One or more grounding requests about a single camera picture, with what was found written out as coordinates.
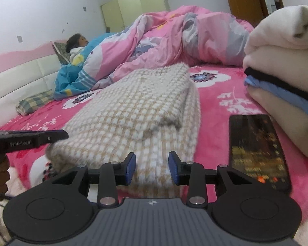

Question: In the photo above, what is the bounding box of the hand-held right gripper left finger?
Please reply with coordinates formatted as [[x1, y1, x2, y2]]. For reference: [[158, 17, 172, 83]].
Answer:
[[51, 152, 137, 209]]

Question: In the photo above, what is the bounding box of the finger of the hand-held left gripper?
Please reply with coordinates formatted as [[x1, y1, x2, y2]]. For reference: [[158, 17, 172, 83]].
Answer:
[[37, 129, 69, 144]]

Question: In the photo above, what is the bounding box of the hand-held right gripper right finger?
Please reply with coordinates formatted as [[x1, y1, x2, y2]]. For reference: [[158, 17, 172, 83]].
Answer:
[[168, 151, 255, 209]]

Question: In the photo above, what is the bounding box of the beige houndstooth coat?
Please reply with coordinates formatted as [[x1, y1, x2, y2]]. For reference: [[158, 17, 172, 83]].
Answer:
[[45, 63, 202, 199]]

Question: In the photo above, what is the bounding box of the person's left hand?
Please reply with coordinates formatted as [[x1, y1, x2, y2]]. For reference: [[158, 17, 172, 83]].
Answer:
[[0, 155, 11, 201]]

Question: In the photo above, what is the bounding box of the plaid pillow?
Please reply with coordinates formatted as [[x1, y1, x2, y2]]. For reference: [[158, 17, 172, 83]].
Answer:
[[16, 89, 54, 116]]

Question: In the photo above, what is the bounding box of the pink floral blanket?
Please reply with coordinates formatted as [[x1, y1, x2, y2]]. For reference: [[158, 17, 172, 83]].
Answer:
[[0, 65, 308, 246]]

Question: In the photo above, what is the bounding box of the pink and white headboard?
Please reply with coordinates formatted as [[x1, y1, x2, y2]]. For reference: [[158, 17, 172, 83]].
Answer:
[[0, 43, 62, 132]]

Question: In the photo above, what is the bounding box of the dark patterned pillow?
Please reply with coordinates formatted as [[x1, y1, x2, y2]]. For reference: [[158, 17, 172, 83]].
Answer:
[[52, 41, 71, 66]]

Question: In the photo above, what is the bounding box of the black smartphone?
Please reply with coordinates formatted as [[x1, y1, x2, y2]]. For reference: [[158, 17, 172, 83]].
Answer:
[[228, 114, 293, 193]]

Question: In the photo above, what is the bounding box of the pink and blue quilt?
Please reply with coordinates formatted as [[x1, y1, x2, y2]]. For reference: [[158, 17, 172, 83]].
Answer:
[[53, 5, 255, 101]]

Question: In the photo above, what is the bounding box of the blue folded garment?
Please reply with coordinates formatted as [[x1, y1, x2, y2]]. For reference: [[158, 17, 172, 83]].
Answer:
[[244, 75, 308, 126]]

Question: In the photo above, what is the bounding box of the black folded garment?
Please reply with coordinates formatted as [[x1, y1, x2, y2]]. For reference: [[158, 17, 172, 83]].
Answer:
[[244, 67, 308, 106]]

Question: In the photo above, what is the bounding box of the pale green wardrobe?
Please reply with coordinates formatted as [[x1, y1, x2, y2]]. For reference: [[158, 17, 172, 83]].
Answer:
[[100, 0, 170, 33]]

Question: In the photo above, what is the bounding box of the wooden door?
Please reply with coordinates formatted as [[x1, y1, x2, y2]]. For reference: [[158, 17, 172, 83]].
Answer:
[[221, 0, 270, 27]]

